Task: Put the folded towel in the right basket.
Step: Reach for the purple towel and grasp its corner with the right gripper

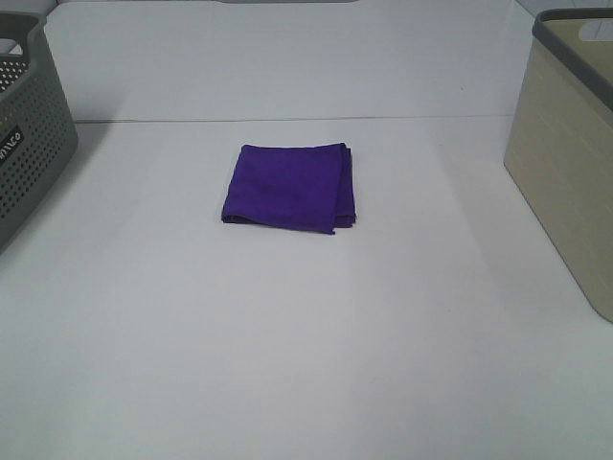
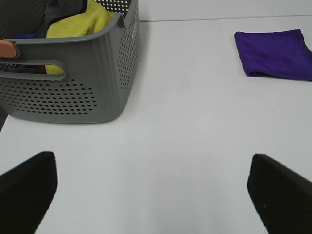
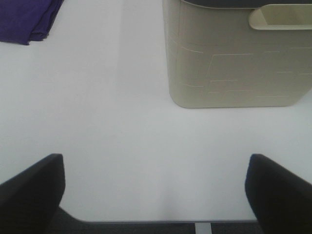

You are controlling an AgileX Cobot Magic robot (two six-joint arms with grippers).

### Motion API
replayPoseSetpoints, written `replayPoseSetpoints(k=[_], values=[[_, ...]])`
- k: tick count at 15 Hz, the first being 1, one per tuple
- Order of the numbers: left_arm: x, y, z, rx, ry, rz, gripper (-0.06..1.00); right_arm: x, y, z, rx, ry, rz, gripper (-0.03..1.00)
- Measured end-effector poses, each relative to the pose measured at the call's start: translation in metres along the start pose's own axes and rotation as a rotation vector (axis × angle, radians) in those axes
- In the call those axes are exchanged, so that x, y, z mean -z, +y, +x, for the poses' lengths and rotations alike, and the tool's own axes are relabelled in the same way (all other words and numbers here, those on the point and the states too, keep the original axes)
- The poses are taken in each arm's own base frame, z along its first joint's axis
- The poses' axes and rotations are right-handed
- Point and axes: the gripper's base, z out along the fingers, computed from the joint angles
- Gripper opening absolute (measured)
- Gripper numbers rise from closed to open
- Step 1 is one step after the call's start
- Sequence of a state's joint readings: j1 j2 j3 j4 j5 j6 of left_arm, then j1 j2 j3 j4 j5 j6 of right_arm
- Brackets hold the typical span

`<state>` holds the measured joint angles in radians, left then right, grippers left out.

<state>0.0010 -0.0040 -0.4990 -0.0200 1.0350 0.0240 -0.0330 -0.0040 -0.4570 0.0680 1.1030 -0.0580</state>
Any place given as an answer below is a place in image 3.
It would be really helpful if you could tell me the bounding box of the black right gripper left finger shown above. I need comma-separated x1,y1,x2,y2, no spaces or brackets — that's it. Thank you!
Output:
0,154,85,234

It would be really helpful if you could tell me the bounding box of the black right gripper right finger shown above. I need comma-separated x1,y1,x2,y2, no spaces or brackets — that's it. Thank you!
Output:
245,154,312,234

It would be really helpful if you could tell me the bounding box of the purple towel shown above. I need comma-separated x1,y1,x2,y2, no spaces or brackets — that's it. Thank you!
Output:
0,0,63,45

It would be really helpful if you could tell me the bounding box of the beige plastic storage bin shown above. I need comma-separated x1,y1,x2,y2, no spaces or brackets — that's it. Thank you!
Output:
162,0,312,108

